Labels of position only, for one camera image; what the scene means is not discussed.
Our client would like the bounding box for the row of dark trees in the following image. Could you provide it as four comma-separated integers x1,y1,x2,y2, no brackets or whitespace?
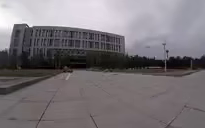
0,48,205,71

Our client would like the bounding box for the short lamp pole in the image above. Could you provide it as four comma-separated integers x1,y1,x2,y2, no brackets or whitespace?
165,49,170,62

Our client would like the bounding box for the grey concrete paved plaza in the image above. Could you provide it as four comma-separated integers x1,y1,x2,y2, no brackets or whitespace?
0,69,205,128

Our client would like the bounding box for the white multi-storey building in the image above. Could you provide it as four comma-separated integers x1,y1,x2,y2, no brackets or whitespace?
8,23,126,70

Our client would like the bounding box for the low kerbed planting bed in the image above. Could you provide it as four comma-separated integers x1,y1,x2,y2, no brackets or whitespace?
121,67,202,78

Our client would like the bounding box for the tall lamp pole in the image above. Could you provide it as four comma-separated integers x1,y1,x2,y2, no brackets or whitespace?
161,41,168,73

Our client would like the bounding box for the vehicle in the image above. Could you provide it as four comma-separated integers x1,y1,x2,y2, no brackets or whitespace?
62,65,74,74

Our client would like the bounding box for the grey raised kerbed platform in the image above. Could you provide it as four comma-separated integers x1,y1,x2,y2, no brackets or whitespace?
0,74,55,95

